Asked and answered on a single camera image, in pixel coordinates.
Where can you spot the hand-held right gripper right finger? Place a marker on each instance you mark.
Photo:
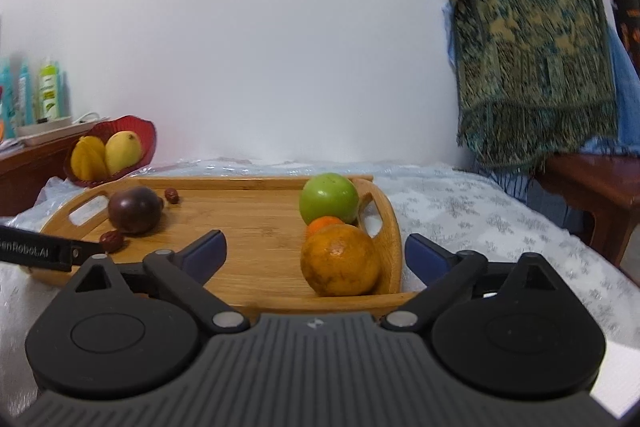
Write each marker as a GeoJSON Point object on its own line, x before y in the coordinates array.
{"type": "Point", "coordinates": [426, 258]}

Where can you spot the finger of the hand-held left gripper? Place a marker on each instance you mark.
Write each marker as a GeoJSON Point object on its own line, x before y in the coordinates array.
{"type": "Point", "coordinates": [87, 249]}

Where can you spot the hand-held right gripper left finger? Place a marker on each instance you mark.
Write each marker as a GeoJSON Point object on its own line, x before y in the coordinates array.
{"type": "Point", "coordinates": [205, 253]}

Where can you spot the red date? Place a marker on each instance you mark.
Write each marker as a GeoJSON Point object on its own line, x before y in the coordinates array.
{"type": "Point", "coordinates": [113, 242]}
{"type": "Point", "coordinates": [171, 196]}

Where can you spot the wooden serving tray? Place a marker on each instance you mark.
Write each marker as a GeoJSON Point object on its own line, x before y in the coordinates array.
{"type": "Point", "coordinates": [260, 227]}

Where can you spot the purple passion fruit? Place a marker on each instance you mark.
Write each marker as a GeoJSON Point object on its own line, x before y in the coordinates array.
{"type": "Point", "coordinates": [135, 209]}

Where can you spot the large orange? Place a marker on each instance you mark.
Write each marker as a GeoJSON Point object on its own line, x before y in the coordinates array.
{"type": "Point", "coordinates": [340, 259]}

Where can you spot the green apple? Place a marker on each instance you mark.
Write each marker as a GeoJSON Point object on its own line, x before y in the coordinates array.
{"type": "Point", "coordinates": [328, 202]}

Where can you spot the wooden cabinet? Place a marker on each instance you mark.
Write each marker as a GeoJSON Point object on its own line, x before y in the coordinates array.
{"type": "Point", "coordinates": [30, 177]}

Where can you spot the yellow starfruit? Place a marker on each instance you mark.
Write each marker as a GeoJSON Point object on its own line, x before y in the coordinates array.
{"type": "Point", "coordinates": [89, 162]}

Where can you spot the yellow mango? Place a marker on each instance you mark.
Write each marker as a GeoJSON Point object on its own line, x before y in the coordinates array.
{"type": "Point", "coordinates": [122, 152]}

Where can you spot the small orange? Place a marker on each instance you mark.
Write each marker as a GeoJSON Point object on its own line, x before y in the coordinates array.
{"type": "Point", "coordinates": [325, 223]}

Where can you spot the white plastic dish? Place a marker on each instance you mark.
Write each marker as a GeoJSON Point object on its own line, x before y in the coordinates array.
{"type": "Point", "coordinates": [45, 132]}

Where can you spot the red fruit bowl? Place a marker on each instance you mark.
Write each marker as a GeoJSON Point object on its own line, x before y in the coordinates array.
{"type": "Point", "coordinates": [142, 132]}

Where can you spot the blue bottle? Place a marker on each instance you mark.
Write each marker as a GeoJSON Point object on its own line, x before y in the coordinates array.
{"type": "Point", "coordinates": [5, 102]}
{"type": "Point", "coordinates": [23, 97]}

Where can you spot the green lotion bottle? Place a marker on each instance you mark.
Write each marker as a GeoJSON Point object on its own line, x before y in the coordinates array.
{"type": "Point", "coordinates": [49, 94]}

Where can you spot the wooden chair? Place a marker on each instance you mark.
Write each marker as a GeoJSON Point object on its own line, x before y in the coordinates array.
{"type": "Point", "coordinates": [595, 187]}

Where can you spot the green patterned shawl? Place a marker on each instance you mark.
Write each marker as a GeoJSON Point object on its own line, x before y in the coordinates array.
{"type": "Point", "coordinates": [530, 47]}

